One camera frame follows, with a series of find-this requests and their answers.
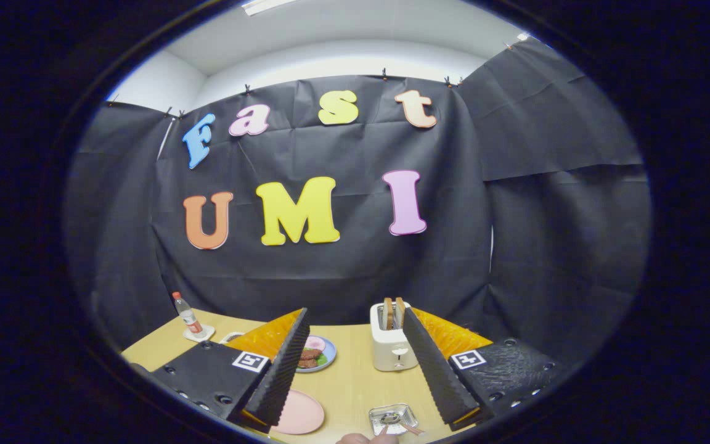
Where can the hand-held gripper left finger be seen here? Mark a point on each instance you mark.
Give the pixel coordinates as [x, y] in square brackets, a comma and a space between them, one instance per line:
[281, 376]

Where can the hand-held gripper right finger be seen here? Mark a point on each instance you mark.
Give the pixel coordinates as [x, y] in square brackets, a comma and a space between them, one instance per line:
[438, 376]

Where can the clear plastic drain basket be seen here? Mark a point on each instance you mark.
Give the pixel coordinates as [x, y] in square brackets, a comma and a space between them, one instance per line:
[376, 414]

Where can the brown sausage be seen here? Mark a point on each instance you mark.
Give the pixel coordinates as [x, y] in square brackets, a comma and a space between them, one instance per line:
[310, 354]
[307, 363]

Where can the pink plate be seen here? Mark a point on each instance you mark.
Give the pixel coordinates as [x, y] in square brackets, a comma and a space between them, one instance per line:
[302, 413]

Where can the green lettuce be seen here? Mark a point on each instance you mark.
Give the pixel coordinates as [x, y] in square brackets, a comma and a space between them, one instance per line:
[322, 360]

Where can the pink ham slice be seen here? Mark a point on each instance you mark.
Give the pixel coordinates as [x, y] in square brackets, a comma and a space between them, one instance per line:
[315, 343]

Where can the blue plate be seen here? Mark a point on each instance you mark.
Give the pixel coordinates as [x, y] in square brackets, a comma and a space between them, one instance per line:
[330, 357]

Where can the white toaster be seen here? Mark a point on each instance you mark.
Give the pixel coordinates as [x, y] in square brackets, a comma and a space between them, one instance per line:
[389, 351]

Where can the white divided condiment tray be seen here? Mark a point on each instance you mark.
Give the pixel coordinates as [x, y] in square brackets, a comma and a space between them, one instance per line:
[230, 337]

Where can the toast bread slice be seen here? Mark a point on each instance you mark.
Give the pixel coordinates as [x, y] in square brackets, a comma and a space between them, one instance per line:
[399, 310]
[387, 311]

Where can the white square coaster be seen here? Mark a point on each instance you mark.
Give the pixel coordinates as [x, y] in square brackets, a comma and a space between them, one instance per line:
[206, 335]

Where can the clear plastic water bottle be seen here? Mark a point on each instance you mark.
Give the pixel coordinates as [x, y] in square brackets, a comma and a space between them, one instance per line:
[188, 317]

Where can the small ceiling light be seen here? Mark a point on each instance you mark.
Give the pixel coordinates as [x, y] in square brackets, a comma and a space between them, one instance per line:
[522, 37]

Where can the long ceiling light panel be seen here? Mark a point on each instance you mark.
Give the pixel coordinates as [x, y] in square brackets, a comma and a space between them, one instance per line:
[265, 6]

